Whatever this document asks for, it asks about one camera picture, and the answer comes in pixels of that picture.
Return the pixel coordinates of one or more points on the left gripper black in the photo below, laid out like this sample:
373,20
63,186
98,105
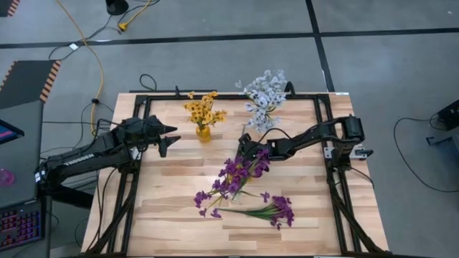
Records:
140,132

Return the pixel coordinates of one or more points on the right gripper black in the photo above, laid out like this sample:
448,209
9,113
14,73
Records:
263,145

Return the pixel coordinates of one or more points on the purple artificial flower bunch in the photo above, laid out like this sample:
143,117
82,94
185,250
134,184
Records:
201,198
263,166
283,209

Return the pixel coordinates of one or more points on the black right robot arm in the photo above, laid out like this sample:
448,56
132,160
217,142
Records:
315,136

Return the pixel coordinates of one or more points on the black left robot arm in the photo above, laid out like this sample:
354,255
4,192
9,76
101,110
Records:
82,159

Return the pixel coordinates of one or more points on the yellow glass vase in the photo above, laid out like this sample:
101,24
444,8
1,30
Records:
203,135

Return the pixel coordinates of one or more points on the small white tag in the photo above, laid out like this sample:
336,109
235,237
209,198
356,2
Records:
74,46

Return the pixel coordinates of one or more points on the black round stand base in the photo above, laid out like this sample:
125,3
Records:
116,6

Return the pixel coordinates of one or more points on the grey desk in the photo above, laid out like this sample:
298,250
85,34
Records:
21,161

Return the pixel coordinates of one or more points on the large black orange-striped mat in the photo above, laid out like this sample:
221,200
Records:
25,82

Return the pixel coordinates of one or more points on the laptop screen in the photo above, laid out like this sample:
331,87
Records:
9,132

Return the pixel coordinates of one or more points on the backlit black keyboard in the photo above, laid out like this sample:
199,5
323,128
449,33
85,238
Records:
19,227

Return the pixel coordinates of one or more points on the black stand foot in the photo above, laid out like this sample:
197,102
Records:
443,138

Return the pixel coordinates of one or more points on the small black orange-striped mat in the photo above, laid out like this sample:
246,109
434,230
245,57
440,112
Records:
7,6

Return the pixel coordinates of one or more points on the black equipment box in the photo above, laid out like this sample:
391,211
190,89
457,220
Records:
450,114

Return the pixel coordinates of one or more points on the black aluminium table frame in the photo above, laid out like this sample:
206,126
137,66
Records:
143,107

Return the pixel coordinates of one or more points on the black frame clamp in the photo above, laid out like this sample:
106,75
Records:
177,91
291,87

